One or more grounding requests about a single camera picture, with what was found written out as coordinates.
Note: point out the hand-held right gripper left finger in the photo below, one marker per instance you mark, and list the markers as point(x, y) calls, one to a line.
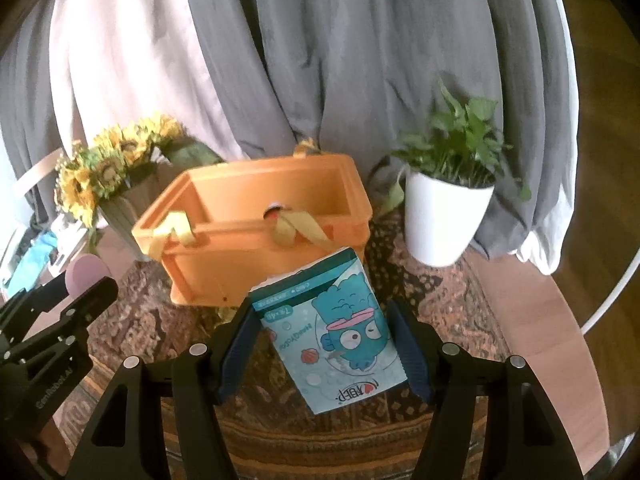
point(235, 355)

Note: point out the patterned brown rug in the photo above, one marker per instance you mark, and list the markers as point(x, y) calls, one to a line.
point(460, 310)

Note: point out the orange plastic basket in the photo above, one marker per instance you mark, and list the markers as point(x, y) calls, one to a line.
point(210, 265)

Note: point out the pink soft ball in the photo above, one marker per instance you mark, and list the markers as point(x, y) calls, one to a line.
point(87, 270)

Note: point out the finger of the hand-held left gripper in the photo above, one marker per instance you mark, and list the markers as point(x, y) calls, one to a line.
point(95, 297)
point(40, 297)

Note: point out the blue cloth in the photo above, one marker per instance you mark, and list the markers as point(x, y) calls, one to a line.
point(30, 260)

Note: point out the blue cartoon tissue pack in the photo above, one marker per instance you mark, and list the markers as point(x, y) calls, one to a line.
point(330, 340)

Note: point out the grey curtain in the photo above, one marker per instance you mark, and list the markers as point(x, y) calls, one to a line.
point(25, 110)
point(350, 60)

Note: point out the green plant in white pot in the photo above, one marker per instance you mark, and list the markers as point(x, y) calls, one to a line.
point(440, 220)

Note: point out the white curtain lining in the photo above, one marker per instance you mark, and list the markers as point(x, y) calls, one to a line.
point(542, 257)

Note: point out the sunflower bouquet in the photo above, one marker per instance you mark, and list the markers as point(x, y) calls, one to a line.
point(107, 160)

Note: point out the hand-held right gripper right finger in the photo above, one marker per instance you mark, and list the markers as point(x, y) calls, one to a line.
point(407, 355)

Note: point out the grey-green ribbed vase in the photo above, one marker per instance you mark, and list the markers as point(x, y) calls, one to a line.
point(125, 220)

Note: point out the stack of white papers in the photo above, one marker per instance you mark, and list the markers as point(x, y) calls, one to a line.
point(12, 255)

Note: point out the pink curtain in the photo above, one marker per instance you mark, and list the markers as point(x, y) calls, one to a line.
point(125, 60)

